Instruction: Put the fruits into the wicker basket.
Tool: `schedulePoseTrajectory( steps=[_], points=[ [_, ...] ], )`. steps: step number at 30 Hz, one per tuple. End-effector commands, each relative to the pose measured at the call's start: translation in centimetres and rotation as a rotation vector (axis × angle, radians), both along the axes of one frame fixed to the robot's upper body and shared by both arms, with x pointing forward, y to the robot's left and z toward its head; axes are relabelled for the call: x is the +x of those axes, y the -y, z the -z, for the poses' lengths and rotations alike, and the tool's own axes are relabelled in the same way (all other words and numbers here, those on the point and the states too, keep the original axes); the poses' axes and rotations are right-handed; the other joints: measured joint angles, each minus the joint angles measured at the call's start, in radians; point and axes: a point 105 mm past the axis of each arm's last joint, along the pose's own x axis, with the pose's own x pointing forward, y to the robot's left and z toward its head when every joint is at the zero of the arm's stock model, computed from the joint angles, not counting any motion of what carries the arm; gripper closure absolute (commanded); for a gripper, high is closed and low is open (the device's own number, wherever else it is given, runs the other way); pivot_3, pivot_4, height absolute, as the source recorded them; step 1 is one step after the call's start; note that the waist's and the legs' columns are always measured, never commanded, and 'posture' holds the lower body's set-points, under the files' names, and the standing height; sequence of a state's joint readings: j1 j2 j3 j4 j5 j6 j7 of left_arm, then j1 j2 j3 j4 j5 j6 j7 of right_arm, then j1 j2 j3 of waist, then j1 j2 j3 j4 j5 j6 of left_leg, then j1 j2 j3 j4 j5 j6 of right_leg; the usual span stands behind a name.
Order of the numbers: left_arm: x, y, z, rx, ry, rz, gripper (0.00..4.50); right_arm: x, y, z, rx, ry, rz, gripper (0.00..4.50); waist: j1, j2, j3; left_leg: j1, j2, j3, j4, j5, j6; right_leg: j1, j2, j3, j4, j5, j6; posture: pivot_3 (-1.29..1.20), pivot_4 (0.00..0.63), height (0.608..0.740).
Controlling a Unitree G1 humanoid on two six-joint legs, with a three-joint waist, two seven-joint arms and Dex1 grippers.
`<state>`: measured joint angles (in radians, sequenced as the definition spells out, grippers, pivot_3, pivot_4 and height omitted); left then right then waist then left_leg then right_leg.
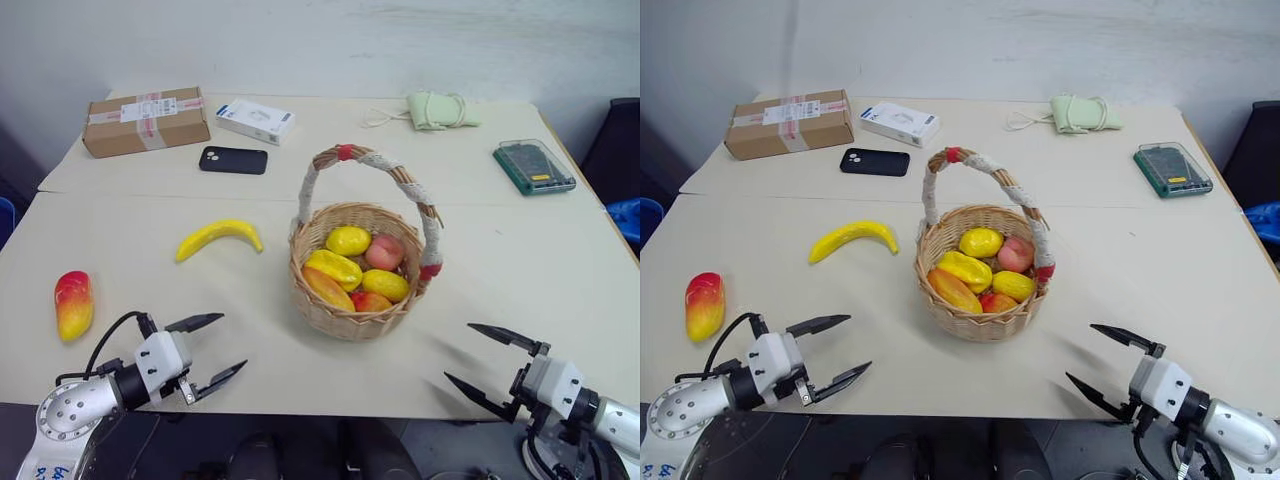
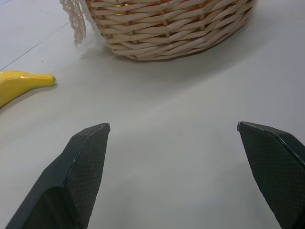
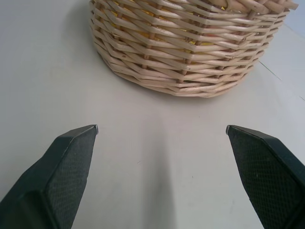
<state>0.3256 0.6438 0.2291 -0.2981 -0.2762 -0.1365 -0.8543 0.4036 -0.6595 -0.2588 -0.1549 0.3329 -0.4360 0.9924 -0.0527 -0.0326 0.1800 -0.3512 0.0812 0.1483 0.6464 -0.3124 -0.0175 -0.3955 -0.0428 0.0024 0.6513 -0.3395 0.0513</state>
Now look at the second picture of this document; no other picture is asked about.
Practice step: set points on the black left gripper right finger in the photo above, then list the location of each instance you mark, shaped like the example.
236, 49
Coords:
274, 164

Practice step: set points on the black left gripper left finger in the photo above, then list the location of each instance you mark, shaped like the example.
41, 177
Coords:
78, 171

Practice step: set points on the white lace cloth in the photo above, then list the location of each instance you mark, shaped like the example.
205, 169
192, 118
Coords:
78, 21

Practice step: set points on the woven wicker basket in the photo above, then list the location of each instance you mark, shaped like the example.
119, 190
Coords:
171, 28

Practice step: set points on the yellow plastic banana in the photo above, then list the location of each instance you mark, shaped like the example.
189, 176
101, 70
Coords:
19, 83

